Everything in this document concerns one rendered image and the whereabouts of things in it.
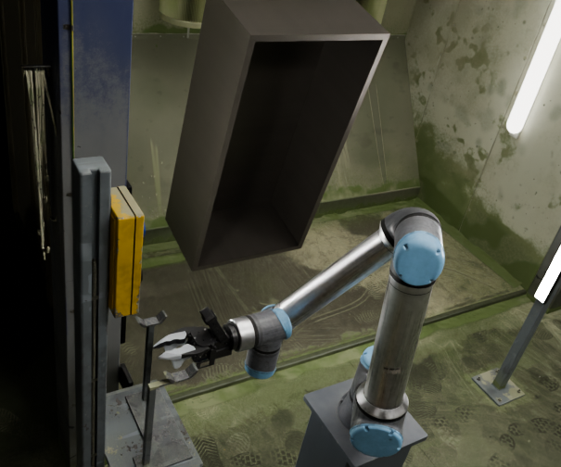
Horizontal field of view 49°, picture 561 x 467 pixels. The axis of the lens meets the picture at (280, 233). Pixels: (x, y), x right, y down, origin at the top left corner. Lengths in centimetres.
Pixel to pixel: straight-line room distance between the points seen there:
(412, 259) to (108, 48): 90
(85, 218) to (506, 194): 331
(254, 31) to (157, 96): 164
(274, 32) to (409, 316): 109
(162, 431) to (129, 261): 66
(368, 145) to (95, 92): 299
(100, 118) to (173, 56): 213
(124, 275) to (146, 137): 241
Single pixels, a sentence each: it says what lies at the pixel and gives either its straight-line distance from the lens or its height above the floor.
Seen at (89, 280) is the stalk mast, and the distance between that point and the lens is 132.
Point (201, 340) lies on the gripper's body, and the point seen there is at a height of 110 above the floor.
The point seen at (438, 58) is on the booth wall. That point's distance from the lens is 455.
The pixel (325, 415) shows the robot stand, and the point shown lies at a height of 64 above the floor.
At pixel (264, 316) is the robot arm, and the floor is 112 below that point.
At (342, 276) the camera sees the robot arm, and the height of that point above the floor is 123.
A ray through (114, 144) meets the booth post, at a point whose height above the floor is 143.
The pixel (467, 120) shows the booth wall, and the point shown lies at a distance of 437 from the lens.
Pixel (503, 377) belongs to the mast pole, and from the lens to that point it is 341.
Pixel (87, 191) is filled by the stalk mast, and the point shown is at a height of 160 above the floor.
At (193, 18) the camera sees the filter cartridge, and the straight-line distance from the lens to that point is 343.
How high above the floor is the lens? 222
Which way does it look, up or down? 33 degrees down
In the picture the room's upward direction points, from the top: 12 degrees clockwise
